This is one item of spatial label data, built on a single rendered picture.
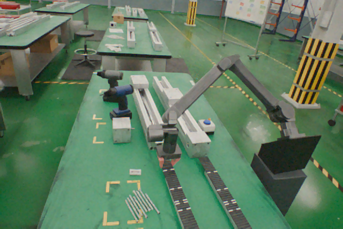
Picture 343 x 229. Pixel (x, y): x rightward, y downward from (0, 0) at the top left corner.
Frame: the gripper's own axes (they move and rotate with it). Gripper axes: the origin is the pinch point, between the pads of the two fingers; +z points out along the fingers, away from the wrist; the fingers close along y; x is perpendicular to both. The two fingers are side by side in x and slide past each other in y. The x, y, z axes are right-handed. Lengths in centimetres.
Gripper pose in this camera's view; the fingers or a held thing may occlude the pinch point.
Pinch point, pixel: (166, 165)
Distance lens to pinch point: 104.5
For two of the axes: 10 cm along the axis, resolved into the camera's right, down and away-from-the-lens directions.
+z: -1.3, 8.9, 4.5
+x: 2.8, 4.6, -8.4
